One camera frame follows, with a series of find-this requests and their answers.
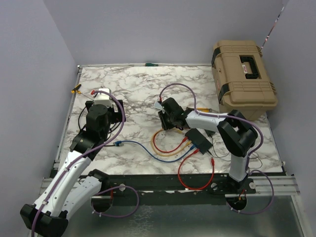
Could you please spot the green screwdriver at wall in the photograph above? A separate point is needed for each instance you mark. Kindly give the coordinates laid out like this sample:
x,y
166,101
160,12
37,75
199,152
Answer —
x,y
151,65

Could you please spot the yellow black screwdriver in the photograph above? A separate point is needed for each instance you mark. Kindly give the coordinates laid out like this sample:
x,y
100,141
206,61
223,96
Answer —
x,y
76,90

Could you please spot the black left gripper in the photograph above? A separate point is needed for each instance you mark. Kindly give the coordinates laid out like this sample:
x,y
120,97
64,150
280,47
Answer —
x,y
119,114

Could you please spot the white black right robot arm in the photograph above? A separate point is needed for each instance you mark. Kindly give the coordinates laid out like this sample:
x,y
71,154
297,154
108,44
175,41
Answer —
x,y
238,134

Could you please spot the yellow black utility knife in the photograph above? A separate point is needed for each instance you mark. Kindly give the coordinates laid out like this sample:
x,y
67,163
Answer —
x,y
206,110

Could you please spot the black power adapter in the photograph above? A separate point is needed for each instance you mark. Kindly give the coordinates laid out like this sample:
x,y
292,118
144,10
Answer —
x,y
210,133

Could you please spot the black network switch box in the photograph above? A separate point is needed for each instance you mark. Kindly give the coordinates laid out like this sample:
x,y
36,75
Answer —
x,y
199,140

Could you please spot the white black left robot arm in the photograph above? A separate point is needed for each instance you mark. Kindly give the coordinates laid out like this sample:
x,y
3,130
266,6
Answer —
x,y
49,215

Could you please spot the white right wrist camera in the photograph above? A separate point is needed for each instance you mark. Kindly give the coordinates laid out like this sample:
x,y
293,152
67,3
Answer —
x,y
157,105

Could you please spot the aluminium frame rail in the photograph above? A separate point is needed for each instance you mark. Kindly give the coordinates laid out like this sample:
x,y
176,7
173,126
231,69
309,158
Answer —
x,y
56,162

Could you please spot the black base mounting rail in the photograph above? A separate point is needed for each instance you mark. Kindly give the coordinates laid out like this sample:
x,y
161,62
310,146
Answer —
x,y
166,189

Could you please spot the tan plastic tool case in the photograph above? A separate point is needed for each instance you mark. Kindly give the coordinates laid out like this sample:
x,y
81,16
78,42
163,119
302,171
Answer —
x,y
241,80

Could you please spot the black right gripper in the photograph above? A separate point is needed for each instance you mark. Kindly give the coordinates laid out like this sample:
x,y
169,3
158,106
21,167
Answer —
x,y
162,114

